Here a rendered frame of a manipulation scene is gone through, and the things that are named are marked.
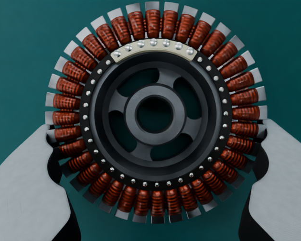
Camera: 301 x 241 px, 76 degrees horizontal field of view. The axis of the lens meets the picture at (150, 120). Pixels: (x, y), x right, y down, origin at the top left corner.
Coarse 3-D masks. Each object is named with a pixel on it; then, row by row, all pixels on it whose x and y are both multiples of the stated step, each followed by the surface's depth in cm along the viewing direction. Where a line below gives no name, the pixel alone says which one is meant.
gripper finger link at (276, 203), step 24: (264, 120) 10; (264, 144) 9; (288, 144) 9; (264, 168) 8; (288, 168) 7; (264, 192) 7; (288, 192) 6; (264, 216) 6; (288, 216) 6; (240, 240) 7; (264, 240) 6; (288, 240) 5
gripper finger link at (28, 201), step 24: (24, 144) 9; (48, 144) 9; (0, 168) 8; (24, 168) 8; (48, 168) 8; (0, 192) 7; (24, 192) 7; (48, 192) 7; (0, 216) 6; (24, 216) 6; (48, 216) 6; (72, 216) 6; (0, 240) 5; (24, 240) 5; (48, 240) 5; (72, 240) 6
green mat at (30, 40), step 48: (0, 0) 13; (48, 0) 13; (96, 0) 13; (144, 0) 13; (192, 0) 13; (240, 0) 13; (288, 0) 13; (0, 48) 13; (48, 48) 13; (288, 48) 13; (0, 96) 13; (192, 96) 13; (288, 96) 13; (0, 144) 13; (240, 192) 13; (96, 240) 13; (144, 240) 13; (192, 240) 13
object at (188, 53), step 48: (96, 48) 9; (144, 48) 9; (192, 48) 9; (240, 48) 9; (48, 96) 10; (96, 96) 10; (144, 96) 10; (240, 96) 9; (96, 144) 10; (144, 144) 12; (192, 144) 12; (240, 144) 9; (96, 192) 9; (144, 192) 10; (192, 192) 10
